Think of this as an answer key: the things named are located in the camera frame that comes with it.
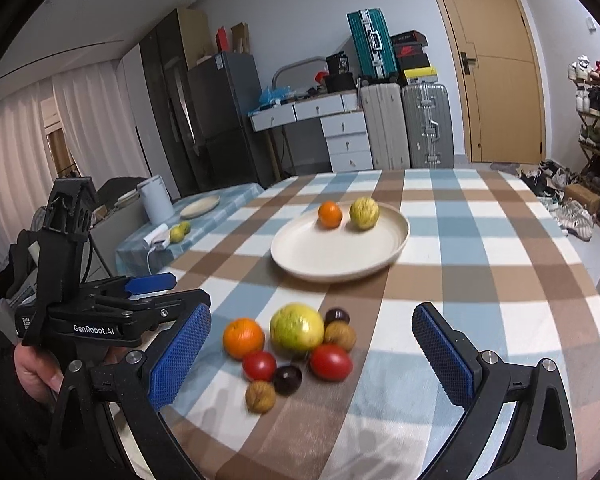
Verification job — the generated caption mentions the orange on plate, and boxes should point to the orange on plate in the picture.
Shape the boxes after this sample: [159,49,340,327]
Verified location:
[318,200,342,229]

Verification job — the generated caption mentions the checkered tablecloth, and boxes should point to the checkered tablecloth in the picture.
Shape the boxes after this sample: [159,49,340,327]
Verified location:
[114,168,600,480]

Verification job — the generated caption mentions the silver suitcase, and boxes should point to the silver suitcase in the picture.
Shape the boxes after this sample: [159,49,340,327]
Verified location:
[402,82,454,169]

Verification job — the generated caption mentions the teal suitcase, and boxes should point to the teal suitcase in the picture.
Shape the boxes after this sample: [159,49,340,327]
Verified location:
[347,9,399,82]

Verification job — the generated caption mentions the brown walnut front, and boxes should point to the brown walnut front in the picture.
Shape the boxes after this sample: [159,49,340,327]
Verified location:
[245,380,276,414]

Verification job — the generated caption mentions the small red tomato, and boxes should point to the small red tomato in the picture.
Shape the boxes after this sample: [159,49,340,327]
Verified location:
[242,350,277,382]

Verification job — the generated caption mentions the green lime pair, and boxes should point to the green lime pair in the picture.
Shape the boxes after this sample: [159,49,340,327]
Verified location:
[169,221,190,244]

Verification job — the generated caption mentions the dark grey refrigerator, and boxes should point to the dark grey refrigerator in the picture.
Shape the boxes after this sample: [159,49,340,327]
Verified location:
[187,52,275,188]

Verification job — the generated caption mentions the white drawer desk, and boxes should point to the white drawer desk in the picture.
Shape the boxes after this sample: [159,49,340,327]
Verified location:
[250,90,374,172]

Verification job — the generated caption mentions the white curtain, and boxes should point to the white curtain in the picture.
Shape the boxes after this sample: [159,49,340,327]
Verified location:
[0,61,149,269]

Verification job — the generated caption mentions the orange citrus fruit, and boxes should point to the orange citrus fruit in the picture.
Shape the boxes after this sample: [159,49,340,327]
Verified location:
[222,318,265,361]

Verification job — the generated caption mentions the large red tomato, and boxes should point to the large red tomato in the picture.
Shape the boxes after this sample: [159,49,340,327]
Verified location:
[309,344,353,382]

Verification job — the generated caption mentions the wrinkled yellow-green fruit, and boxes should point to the wrinkled yellow-green fruit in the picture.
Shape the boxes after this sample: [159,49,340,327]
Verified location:
[349,197,380,231]

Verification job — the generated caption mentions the brown walnut back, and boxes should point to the brown walnut back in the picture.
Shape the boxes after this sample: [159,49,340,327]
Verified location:
[323,321,358,352]

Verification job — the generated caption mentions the beige suitcase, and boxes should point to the beige suitcase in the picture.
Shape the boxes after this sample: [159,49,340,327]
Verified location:
[360,84,411,170]

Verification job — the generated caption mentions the cream round plate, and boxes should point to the cream round plate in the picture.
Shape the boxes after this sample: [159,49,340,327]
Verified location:
[270,202,411,284]

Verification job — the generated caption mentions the smooth yellow-green fruit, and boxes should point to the smooth yellow-green fruit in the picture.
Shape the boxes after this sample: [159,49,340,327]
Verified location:
[270,302,325,356]

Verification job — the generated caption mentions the person's left hand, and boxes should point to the person's left hand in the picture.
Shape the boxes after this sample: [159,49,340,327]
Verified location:
[14,344,64,403]

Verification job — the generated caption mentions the dark plum near walnut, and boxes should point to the dark plum near walnut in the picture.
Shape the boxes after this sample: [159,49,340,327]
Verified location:
[324,308,350,326]

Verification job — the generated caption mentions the small side plate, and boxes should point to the small side plate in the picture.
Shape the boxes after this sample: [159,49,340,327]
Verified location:
[180,195,220,220]

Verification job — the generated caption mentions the stacked shoe boxes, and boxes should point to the stacked shoe boxes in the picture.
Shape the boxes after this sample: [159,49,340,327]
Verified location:
[390,29,430,86]

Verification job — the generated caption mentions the wooden door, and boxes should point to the wooden door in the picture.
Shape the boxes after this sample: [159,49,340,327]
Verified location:
[437,0,545,164]

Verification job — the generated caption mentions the brown walnut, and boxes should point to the brown walnut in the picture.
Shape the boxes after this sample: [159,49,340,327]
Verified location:
[323,321,358,352]
[245,380,276,414]

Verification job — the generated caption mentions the dark purple plum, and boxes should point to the dark purple plum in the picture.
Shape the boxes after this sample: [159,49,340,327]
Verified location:
[272,364,303,396]

